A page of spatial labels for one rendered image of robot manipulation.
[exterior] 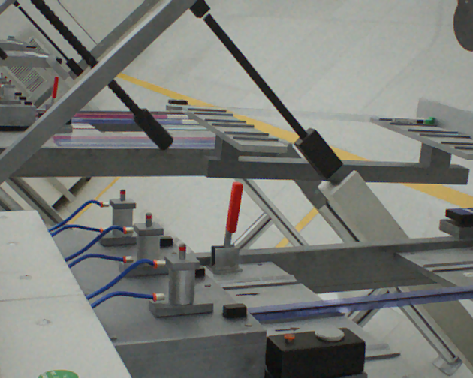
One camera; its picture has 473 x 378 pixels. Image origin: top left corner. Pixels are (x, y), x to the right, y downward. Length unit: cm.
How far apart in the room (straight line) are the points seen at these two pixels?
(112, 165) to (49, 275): 105
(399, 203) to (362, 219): 146
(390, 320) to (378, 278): 135
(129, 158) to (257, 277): 83
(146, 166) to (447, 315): 69
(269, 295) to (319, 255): 17
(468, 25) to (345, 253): 35
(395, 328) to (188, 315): 179
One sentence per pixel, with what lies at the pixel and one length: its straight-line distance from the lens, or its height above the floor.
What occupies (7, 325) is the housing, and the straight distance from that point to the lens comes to 63.
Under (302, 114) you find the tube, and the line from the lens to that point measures 150.
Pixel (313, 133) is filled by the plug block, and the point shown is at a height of 118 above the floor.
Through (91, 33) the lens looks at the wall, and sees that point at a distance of 850.
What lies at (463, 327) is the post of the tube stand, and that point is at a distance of 163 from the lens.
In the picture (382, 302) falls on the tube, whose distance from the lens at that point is 92.
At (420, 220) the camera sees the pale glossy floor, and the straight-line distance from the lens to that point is 276.
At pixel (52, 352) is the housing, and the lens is 58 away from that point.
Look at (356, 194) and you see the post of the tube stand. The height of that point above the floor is 80.
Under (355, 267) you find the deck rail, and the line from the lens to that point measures 112.
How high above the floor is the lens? 147
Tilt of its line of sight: 23 degrees down
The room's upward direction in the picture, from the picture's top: 42 degrees counter-clockwise
